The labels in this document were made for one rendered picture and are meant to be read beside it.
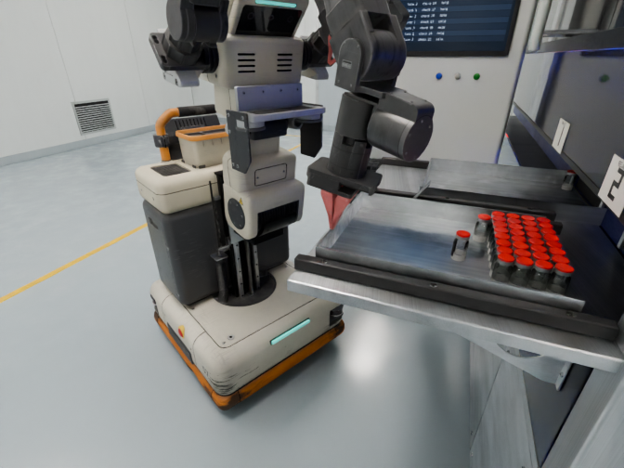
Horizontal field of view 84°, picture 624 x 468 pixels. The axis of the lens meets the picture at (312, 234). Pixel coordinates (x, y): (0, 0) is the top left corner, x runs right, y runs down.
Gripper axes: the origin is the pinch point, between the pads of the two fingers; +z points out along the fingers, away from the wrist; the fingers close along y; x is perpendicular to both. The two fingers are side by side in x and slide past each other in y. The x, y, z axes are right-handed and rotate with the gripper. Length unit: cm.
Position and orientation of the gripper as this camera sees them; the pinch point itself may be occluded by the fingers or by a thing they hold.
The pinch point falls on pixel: (333, 223)
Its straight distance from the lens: 56.0
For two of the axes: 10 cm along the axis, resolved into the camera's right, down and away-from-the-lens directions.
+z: -1.7, 8.4, 5.2
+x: 3.7, -4.4, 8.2
